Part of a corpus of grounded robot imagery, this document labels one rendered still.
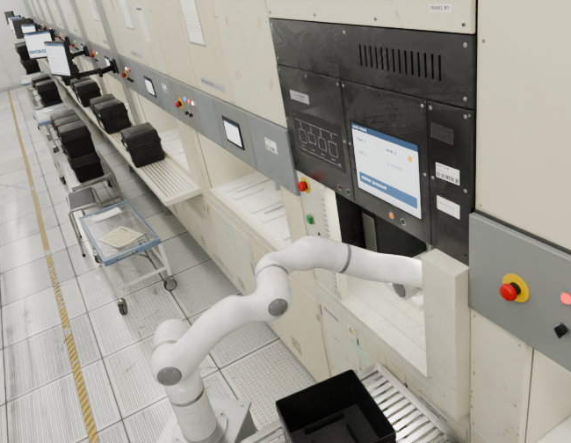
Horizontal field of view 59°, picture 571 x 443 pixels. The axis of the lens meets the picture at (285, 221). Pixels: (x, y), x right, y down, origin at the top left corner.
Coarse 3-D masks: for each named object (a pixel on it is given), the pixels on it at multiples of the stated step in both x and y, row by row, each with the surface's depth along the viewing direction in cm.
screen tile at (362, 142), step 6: (360, 138) 146; (366, 138) 144; (360, 144) 148; (366, 144) 145; (372, 144) 142; (366, 150) 146; (372, 150) 143; (378, 150) 141; (360, 156) 150; (378, 156) 142; (360, 162) 151; (366, 162) 148; (372, 162) 145; (378, 162) 143; (366, 168) 150; (372, 168) 147; (378, 168) 144; (378, 174) 145
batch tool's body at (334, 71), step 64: (320, 64) 151; (384, 64) 125; (448, 64) 107; (384, 128) 135; (448, 128) 113; (320, 192) 185; (448, 192) 122; (448, 256) 131; (384, 320) 192; (448, 320) 133; (448, 384) 145
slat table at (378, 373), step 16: (368, 368) 187; (384, 368) 185; (384, 384) 191; (400, 384) 178; (384, 400) 195; (416, 400) 171; (400, 416) 167; (416, 416) 166; (432, 416) 165; (256, 432) 171; (272, 432) 171; (400, 432) 162; (416, 432) 160; (432, 432) 160; (448, 432) 159
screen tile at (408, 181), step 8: (384, 144) 137; (392, 152) 135; (400, 152) 132; (392, 160) 137; (400, 160) 134; (408, 168) 132; (392, 176) 139; (400, 176) 136; (408, 176) 133; (400, 184) 138; (408, 184) 134
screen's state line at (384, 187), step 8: (360, 176) 154; (368, 176) 150; (368, 184) 152; (376, 184) 148; (384, 184) 144; (392, 192) 143; (400, 192) 139; (408, 200) 137; (416, 200) 134; (416, 208) 135
